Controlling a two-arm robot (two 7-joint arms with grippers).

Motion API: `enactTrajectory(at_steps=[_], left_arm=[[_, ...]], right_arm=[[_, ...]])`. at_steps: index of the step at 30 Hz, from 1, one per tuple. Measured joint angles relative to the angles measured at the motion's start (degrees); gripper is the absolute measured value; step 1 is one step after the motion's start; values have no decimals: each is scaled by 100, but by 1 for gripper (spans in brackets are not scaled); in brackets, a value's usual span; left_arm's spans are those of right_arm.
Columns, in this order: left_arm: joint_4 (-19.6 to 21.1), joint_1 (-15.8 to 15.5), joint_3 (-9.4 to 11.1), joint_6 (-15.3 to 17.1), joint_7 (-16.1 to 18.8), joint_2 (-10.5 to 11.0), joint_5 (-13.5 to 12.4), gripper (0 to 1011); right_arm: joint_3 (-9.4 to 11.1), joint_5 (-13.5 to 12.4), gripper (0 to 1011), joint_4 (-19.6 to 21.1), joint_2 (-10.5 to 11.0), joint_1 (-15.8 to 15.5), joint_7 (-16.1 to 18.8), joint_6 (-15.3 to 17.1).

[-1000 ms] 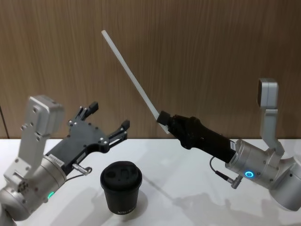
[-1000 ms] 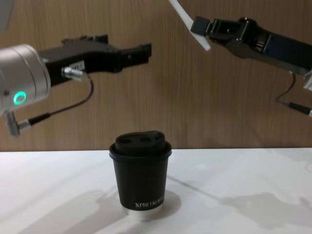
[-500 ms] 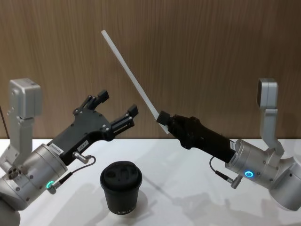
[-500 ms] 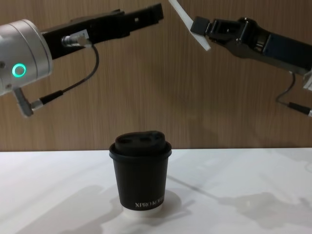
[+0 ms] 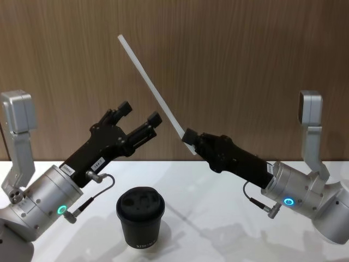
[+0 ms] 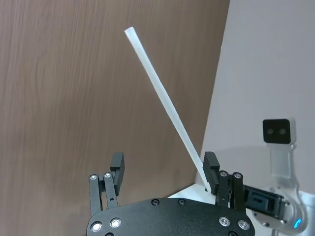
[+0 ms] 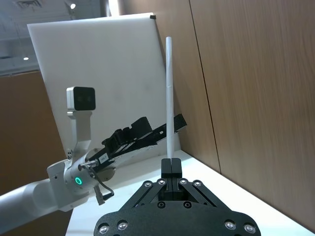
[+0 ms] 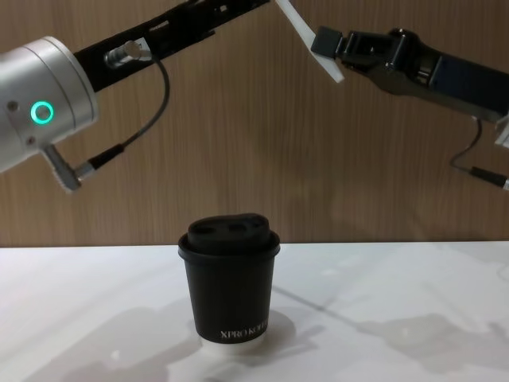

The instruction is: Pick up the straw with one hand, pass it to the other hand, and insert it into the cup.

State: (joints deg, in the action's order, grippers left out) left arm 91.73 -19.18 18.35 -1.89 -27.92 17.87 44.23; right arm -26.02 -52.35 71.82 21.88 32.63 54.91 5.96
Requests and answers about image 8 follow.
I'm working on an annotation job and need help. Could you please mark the thin dark right wrist cable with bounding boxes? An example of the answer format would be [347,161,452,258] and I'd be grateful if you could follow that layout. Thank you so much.
[449,117,509,190]

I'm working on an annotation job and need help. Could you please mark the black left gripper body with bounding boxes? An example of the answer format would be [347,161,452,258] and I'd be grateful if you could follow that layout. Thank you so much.
[72,0,223,96]

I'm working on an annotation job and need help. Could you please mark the thin dark wrist cable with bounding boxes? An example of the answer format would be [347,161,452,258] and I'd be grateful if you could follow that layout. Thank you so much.
[42,40,172,195]
[449,117,509,190]

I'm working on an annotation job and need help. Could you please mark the black paper coffee cup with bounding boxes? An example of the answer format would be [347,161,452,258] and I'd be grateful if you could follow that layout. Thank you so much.
[178,248,280,356]

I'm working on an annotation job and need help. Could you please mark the thin dark left wrist cable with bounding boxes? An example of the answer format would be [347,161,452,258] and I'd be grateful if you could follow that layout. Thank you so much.
[42,40,172,195]

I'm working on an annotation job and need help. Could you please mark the white plastic strip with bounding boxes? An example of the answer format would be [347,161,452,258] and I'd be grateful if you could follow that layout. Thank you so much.
[273,0,344,84]

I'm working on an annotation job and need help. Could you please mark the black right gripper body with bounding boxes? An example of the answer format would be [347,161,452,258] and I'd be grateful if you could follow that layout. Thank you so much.
[386,27,509,123]

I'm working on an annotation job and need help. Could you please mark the black plastic cup lid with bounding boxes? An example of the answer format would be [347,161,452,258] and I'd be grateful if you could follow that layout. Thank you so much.
[177,211,282,262]

